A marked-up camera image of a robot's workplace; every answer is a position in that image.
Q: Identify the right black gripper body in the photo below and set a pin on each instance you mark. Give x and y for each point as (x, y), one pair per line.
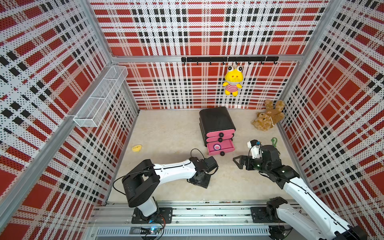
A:
(256, 164)

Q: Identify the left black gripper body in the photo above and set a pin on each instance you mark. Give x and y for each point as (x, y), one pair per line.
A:
(203, 182)

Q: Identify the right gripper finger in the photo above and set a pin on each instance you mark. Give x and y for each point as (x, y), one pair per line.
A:
(241, 158)
(239, 165)

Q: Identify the black pink drawer cabinet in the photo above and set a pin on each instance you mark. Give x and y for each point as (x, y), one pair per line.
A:
(217, 127)

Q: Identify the purple tape roll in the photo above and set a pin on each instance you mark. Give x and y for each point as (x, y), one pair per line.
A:
(217, 147)

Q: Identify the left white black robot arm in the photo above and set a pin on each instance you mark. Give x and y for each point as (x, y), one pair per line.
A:
(141, 182)

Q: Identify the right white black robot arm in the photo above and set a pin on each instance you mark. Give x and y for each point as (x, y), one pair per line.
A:
(321, 223)

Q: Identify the brown teddy bear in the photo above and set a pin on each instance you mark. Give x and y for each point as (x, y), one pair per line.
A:
(272, 115)

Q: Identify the small yellow toy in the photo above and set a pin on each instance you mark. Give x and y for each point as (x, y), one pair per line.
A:
(137, 148)

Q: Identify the yellow frog plush toy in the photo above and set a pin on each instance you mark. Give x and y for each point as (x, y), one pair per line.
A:
(233, 79)

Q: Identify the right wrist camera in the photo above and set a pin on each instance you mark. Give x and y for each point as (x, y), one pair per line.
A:
(254, 149)

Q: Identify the green keychain toy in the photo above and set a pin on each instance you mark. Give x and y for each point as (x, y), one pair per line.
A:
(274, 141)

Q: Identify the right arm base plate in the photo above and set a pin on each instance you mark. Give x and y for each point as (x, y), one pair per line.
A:
(262, 215)

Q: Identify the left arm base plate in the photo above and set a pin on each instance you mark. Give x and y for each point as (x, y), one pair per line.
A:
(162, 215)

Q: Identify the aluminium front rail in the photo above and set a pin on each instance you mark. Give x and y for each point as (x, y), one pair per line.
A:
(201, 219)

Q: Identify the black hook rail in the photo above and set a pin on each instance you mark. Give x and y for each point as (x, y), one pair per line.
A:
(260, 59)

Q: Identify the white wire mesh shelf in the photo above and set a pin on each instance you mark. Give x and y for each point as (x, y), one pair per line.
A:
(96, 106)

